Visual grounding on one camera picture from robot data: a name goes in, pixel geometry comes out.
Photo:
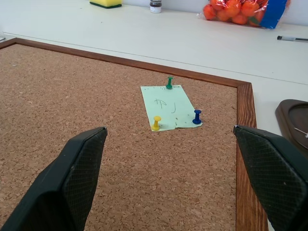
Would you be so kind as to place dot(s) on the light green paper note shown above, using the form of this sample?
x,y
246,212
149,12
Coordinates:
x,y
168,108

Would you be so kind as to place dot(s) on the blue push pin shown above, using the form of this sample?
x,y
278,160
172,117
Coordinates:
x,y
197,117

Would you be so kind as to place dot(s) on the yellow push pin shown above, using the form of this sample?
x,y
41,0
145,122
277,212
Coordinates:
x,y
156,123

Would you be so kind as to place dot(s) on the yellow green sponge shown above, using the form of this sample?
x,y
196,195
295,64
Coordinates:
x,y
106,3

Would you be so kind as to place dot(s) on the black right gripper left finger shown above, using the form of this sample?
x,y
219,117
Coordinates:
x,y
60,183

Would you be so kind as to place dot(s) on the clear glass object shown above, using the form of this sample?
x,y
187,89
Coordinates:
x,y
2,36

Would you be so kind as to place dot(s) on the green push pin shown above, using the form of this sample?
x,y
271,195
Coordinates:
x,y
169,83

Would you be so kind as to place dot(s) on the small dark-lidded jar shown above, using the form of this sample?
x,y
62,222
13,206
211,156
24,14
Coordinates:
x,y
155,6

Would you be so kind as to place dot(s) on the wood-framed cork board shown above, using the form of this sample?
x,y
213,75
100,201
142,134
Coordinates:
x,y
96,120

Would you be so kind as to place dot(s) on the black pen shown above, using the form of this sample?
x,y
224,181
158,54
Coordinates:
x,y
292,38

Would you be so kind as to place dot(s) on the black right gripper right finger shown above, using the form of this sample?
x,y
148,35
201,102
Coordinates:
x,y
274,173

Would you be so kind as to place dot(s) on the bag of oranges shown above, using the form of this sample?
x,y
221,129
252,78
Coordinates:
x,y
238,12

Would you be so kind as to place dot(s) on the dark brown wooden tray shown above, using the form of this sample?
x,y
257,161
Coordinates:
x,y
293,118

